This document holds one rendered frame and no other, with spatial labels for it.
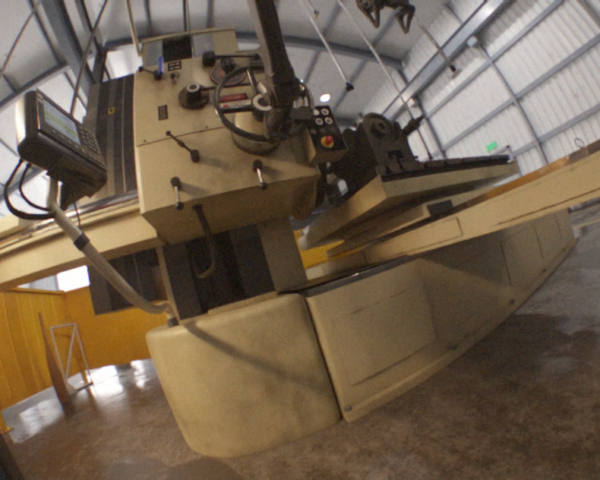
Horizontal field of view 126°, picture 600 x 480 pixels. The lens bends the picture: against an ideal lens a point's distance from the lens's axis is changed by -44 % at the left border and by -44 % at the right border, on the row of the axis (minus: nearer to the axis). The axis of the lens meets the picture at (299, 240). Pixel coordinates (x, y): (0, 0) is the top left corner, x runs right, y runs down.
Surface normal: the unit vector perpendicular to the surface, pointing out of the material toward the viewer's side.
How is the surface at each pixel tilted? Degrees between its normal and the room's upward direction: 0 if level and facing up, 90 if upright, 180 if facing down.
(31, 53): 169
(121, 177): 90
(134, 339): 90
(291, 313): 90
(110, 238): 90
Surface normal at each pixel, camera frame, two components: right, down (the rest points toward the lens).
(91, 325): 0.26, -0.20
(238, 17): 0.11, 0.98
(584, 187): -0.92, 0.24
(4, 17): 0.46, 0.89
